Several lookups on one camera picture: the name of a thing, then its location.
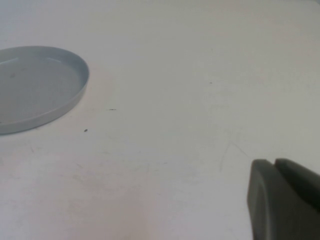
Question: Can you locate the grey-blue round plate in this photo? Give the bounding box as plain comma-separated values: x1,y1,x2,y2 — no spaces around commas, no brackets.
0,45,90,136

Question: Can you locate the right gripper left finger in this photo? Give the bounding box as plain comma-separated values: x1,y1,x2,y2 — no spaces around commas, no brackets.
246,159,320,240

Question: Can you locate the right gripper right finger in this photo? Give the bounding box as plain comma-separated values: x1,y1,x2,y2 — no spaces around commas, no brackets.
274,158,320,213

